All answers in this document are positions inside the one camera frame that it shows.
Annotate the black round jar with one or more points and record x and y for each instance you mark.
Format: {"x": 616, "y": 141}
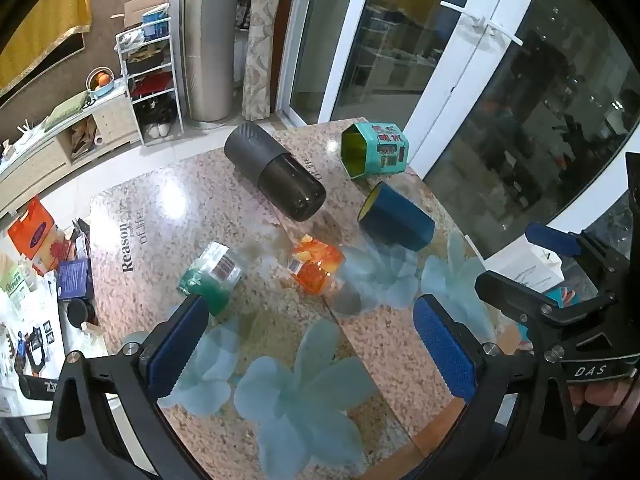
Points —
{"x": 80, "y": 314}

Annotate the black tube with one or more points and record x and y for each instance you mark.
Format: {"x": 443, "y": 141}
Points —
{"x": 35, "y": 387}

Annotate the orange snack packet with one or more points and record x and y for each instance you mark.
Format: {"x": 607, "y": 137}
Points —
{"x": 315, "y": 270}

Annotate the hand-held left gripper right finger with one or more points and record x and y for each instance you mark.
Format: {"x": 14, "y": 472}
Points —
{"x": 445, "y": 355}

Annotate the yellow cloth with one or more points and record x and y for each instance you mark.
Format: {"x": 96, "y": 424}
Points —
{"x": 45, "y": 35}

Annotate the dark blue box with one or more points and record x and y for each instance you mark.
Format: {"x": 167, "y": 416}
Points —
{"x": 75, "y": 280}

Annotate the white shelf rack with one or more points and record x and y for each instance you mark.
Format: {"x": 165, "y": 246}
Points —
{"x": 172, "y": 70}

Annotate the black cylindrical cup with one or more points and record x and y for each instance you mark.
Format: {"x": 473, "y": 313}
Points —
{"x": 270, "y": 170}

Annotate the teal hexagonal tin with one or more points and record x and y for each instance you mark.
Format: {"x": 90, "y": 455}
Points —
{"x": 385, "y": 152}

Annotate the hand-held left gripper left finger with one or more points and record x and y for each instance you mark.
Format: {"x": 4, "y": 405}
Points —
{"x": 175, "y": 350}

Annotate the person's right hand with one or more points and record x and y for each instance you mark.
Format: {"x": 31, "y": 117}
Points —
{"x": 597, "y": 395}

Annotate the blue cup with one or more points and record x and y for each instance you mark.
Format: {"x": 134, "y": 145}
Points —
{"x": 400, "y": 220}

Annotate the white low cabinet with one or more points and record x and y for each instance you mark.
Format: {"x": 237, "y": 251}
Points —
{"x": 45, "y": 160}

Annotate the patterned beige curtain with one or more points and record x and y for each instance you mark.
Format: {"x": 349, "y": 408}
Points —
{"x": 260, "y": 40}

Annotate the green cushion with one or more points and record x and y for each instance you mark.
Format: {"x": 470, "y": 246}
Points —
{"x": 65, "y": 108}

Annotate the silver standing air conditioner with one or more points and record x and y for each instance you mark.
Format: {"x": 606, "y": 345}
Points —
{"x": 210, "y": 40}

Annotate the teal and orange packet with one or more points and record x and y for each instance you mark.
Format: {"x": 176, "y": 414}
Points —
{"x": 565, "y": 296}

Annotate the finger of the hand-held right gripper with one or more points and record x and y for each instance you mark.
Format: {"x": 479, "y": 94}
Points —
{"x": 550, "y": 237}
{"x": 505, "y": 292}

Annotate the pair of white shoes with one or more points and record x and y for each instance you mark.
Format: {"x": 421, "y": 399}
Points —
{"x": 157, "y": 130}

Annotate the green plastic packet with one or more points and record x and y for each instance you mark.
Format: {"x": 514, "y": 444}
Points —
{"x": 210, "y": 285}

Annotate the orange paper bag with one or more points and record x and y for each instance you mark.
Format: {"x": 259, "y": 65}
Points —
{"x": 32, "y": 235}

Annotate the cardboard box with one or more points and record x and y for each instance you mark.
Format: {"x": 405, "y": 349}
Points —
{"x": 145, "y": 7}

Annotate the fruit bowl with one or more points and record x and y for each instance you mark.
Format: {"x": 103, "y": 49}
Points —
{"x": 100, "y": 85}

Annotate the white paper bag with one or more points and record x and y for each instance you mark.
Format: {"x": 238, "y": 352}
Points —
{"x": 535, "y": 267}

